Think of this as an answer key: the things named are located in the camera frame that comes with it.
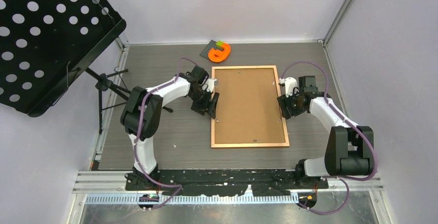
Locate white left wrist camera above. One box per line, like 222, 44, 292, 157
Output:
202, 78, 217, 93

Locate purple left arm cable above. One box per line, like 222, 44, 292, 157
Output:
132, 57, 199, 211

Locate grey lego baseplate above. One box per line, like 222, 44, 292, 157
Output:
199, 40, 217, 59

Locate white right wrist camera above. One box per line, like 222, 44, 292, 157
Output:
279, 77, 298, 97

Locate aluminium rail with ruler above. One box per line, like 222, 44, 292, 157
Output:
73, 171, 383, 206

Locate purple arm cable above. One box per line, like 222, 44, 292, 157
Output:
279, 61, 379, 215
132, 57, 199, 211

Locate brown cardboard backing board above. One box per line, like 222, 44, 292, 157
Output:
214, 68, 286, 145

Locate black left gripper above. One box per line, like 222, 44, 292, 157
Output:
189, 89, 219, 119

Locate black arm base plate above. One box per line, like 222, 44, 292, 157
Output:
124, 169, 329, 197

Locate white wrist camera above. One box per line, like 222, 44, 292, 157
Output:
202, 78, 217, 93
279, 77, 298, 97

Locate black perforated music stand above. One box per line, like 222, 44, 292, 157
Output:
0, 0, 172, 135

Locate wooden picture frame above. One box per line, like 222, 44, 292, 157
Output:
210, 65, 290, 149

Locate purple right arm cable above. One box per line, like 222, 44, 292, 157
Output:
279, 61, 379, 215

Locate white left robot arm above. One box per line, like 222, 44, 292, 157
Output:
120, 66, 220, 190

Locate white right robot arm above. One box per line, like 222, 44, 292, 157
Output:
277, 76, 375, 188

